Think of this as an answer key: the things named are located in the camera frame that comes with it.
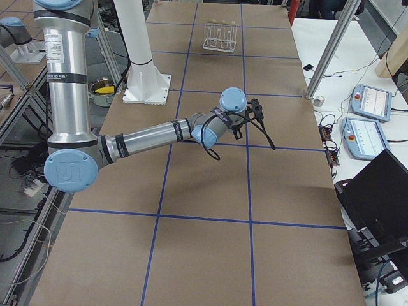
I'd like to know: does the black laptop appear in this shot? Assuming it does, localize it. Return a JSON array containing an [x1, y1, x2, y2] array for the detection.
[[335, 149, 407, 247]]

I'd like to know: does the second robot arm grey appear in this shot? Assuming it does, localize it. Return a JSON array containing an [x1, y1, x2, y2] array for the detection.
[[1, 17, 33, 48]]

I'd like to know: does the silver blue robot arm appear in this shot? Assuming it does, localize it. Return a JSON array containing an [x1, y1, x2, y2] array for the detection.
[[33, 1, 247, 193]]

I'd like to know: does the teach pendant tablet near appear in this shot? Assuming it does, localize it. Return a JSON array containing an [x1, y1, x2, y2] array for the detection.
[[342, 117, 390, 161]]

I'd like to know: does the metal bowl with corn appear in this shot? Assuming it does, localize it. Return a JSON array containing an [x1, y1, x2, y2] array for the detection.
[[89, 77, 115, 108]]

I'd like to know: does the small black puck device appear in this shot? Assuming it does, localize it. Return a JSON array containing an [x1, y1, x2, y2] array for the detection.
[[303, 64, 313, 71]]

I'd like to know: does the white wire cup holder rack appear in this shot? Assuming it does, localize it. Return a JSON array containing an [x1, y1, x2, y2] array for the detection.
[[202, 20, 237, 53]]

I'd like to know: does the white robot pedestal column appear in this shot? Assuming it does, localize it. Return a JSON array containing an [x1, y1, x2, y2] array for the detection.
[[114, 0, 171, 105]]

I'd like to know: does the aluminium frame post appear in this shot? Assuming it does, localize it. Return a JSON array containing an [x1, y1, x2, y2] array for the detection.
[[305, 0, 361, 100]]

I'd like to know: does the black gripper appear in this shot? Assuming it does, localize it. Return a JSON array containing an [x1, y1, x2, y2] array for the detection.
[[230, 123, 243, 140]]

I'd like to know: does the black camera cable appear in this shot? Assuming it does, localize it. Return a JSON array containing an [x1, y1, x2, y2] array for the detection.
[[201, 108, 276, 161]]

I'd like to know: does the small metal cylinder weight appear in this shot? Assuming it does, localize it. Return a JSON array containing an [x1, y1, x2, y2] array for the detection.
[[313, 96, 325, 107]]

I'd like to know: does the teach pendant tablet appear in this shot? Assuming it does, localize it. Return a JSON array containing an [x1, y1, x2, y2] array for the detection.
[[342, 117, 390, 161], [351, 84, 392, 122]]

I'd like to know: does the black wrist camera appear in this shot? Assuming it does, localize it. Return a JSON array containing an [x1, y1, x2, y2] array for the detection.
[[250, 98, 264, 123]]

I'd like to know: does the teach pendant tablet far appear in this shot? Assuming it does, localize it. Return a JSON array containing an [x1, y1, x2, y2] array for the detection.
[[351, 84, 392, 122]]

